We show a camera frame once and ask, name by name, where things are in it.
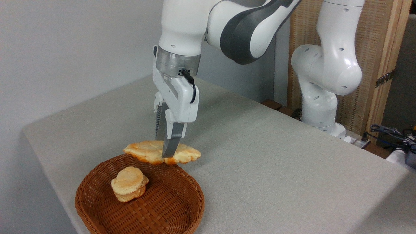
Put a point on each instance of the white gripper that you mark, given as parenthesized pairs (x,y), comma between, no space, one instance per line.
(180,100)

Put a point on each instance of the long braided bread loaf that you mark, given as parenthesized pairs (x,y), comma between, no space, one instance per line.
(146,151)

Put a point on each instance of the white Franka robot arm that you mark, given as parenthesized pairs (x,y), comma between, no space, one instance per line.
(325,65)

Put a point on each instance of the round bread bun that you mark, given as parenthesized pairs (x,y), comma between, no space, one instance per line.
(130,183)

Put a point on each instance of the brown wicker basket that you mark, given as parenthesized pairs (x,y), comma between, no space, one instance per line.
(169,201)

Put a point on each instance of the bamboo folding screen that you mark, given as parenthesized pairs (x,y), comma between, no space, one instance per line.
(373,42)

